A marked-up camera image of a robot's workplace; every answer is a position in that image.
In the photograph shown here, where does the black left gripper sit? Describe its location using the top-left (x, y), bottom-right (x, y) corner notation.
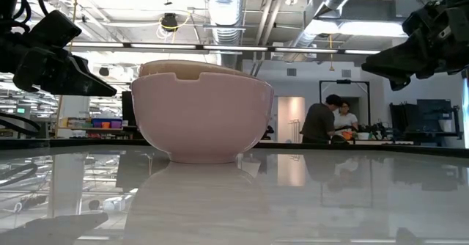
top-left (0, 35), bottom-right (118, 98)

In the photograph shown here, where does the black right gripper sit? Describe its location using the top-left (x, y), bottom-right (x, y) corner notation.
top-left (361, 0), bottom-right (469, 92)

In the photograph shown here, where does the black equipment shelf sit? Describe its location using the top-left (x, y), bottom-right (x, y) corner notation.
top-left (388, 98), bottom-right (463, 143)

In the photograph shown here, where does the blue storage bin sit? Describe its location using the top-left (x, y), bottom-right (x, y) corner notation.
top-left (91, 118), bottom-right (113, 129)

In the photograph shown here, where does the black monitor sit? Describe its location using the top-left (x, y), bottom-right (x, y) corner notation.
top-left (121, 90), bottom-right (137, 128)

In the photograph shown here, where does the person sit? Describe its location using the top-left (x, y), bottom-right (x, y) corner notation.
top-left (299, 93), bottom-right (344, 145)
top-left (332, 101), bottom-right (359, 138)

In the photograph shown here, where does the black ceiling dome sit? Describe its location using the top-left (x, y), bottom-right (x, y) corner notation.
top-left (160, 12), bottom-right (180, 32)

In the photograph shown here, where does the large salmon pink bowl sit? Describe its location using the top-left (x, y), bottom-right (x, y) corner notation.
top-left (130, 59), bottom-right (275, 164)

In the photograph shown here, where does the black rig frame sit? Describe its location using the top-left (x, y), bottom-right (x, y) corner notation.
top-left (318, 78), bottom-right (371, 128)

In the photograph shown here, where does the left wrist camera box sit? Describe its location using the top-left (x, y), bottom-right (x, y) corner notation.
top-left (26, 10), bottom-right (83, 48)

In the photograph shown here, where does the black curved cable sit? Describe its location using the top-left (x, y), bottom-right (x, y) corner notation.
top-left (0, 111), bottom-right (42, 133)

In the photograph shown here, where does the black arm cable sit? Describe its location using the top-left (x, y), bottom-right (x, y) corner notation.
top-left (13, 0), bottom-right (51, 28)

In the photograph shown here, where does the silver smooth ventilation duct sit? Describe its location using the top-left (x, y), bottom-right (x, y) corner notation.
top-left (284, 0), bottom-right (367, 62)

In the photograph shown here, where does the long ceiling light rail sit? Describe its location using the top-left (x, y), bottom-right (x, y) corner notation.
top-left (67, 41), bottom-right (382, 56)

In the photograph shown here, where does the silver ribbed ventilation duct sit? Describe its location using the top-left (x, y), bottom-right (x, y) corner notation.
top-left (204, 0), bottom-right (245, 69)

